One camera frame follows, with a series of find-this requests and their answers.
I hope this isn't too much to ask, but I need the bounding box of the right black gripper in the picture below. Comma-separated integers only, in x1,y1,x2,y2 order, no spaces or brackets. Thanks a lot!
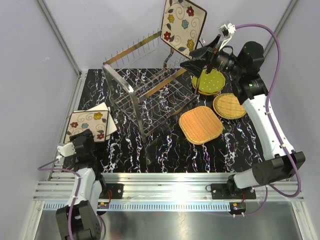
180,34,244,79

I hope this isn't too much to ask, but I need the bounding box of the woven wicker tray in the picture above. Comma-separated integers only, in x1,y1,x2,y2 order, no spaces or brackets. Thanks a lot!
178,106,224,145

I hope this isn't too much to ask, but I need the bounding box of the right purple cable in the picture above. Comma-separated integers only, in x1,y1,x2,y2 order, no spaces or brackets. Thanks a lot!
207,23,302,217

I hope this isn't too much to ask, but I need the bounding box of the dark brown square plate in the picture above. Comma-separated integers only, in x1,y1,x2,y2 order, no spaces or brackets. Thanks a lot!
63,110,110,144

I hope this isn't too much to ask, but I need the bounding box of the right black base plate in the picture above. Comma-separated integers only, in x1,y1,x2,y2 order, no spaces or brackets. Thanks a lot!
209,183,257,200

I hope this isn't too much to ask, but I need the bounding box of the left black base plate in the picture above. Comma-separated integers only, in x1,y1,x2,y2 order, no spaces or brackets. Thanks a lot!
99,183,124,200

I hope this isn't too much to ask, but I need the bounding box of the purple cable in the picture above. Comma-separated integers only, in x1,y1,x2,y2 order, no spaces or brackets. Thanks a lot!
37,157,106,240
207,23,302,217

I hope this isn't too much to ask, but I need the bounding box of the stainless steel dish rack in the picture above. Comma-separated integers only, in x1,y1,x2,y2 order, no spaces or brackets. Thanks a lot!
102,30,197,166

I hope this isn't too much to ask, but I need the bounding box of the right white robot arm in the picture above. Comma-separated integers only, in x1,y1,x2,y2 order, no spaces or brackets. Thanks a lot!
180,35,306,199

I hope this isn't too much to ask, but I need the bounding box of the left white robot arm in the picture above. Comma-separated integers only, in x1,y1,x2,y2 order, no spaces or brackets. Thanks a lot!
55,129,108,240

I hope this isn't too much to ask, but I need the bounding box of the white square plate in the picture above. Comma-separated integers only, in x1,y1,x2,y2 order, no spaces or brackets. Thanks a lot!
88,102,117,140

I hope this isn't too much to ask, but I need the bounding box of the green polka dot plate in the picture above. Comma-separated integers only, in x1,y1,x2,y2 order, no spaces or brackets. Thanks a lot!
198,68,226,95

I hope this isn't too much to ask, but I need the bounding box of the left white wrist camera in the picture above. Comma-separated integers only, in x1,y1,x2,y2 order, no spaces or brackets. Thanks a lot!
56,142,76,160

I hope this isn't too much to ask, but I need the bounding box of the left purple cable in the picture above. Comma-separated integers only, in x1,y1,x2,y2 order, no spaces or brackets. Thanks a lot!
37,157,106,240

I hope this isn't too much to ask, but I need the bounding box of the floral square plate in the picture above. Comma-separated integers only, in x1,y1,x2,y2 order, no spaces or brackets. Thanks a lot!
160,0,207,58

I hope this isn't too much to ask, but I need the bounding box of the aluminium mounting rail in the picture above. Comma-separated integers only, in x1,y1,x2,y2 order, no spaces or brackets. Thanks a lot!
32,172,305,213

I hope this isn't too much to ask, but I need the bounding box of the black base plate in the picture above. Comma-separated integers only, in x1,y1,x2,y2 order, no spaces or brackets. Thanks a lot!
209,183,257,200
99,183,124,200

